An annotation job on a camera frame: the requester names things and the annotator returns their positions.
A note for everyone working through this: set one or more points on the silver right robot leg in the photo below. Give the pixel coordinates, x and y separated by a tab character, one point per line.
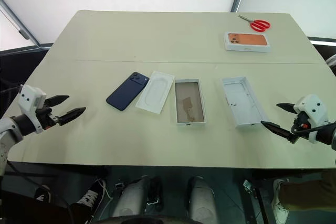
202	203

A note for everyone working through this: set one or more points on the white moulded insert tray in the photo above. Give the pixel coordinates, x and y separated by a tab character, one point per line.
155	93

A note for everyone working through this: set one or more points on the silver left robot leg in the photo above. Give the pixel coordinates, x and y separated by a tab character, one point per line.
131	200

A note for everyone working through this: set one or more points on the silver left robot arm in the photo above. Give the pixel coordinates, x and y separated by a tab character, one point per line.
10	129

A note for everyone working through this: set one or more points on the white box lid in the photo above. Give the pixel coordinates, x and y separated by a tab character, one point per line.
244	100

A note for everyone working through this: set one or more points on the olive trouser leg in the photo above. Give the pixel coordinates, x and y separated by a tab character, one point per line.
309	192

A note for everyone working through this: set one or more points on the phone box with orange print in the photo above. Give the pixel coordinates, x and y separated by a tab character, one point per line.
246	41

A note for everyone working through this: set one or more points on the white shoe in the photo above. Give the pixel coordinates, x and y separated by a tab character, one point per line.
278	203

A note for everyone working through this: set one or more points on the silver robot leg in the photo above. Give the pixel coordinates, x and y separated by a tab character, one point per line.
131	200
202	203

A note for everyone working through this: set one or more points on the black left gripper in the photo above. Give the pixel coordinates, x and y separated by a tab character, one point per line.
47	117

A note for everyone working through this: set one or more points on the grey window frame bar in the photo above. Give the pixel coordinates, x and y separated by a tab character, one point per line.
18	22

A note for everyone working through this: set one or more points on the black and white sneaker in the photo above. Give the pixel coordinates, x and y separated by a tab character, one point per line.
88	200

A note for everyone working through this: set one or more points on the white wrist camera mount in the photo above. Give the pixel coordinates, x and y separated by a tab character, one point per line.
312	108
30	96

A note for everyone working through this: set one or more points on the dark blue smartphone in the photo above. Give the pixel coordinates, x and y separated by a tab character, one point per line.
189	100
126	91

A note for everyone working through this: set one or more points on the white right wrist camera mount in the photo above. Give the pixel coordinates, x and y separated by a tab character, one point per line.
312	108

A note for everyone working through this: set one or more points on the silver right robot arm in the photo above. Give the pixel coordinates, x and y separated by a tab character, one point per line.
326	134

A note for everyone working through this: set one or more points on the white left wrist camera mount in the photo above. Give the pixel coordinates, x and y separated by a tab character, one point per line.
30	96

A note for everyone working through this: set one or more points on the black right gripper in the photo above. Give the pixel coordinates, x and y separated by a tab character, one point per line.
302	127

